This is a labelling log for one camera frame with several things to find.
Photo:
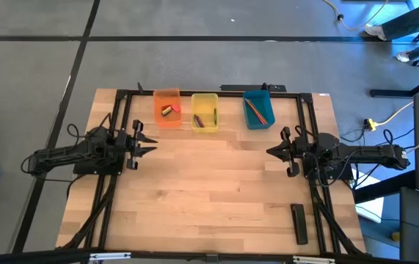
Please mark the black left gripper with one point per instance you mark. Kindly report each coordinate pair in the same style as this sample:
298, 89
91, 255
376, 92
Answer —
126, 143

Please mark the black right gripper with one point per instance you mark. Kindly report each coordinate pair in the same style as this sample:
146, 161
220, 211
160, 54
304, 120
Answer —
297, 150

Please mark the yellow eraser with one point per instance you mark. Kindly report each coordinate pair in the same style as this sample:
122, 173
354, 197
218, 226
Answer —
167, 113

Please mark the red eraser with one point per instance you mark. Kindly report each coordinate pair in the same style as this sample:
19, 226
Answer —
166, 108

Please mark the pink pencil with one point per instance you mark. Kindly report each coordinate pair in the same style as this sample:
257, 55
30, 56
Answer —
259, 111

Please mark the red crayon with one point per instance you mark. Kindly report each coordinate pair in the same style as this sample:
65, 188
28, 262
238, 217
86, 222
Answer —
199, 122

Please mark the green crayon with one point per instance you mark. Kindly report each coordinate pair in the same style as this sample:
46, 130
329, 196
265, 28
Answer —
215, 116

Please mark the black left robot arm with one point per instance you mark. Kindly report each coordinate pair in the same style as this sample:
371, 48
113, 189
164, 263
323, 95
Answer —
66, 154

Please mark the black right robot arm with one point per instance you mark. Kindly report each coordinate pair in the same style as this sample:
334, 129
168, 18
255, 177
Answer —
370, 155

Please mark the orange translucent plastic bin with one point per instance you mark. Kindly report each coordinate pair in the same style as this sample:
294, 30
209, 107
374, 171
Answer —
167, 122

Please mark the teal plastic bin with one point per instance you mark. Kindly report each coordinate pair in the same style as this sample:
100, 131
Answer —
266, 106

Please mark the yellow translucent plastic bin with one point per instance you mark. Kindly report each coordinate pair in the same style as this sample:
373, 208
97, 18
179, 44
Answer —
205, 104

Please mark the black rectangular block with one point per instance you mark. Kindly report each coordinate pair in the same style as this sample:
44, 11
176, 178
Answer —
299, 223

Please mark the black desk foot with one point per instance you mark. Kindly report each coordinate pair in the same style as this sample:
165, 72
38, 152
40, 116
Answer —
378, 190
389, 93

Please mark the white box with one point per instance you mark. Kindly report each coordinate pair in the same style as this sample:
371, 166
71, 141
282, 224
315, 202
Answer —
372, 209

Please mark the black overhead rig bar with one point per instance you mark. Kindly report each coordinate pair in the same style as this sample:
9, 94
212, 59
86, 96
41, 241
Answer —
176, 255

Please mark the person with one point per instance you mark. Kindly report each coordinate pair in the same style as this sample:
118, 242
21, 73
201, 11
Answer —
407, 23

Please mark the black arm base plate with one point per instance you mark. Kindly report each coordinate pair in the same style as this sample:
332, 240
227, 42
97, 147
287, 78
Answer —
343, 175
95, 169

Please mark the black aluminium table frame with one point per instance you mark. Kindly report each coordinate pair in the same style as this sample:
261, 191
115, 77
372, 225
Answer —
231, 94

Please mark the silver metal bracket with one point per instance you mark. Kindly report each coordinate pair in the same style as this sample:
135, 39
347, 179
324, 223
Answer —
313, 260
110, 256

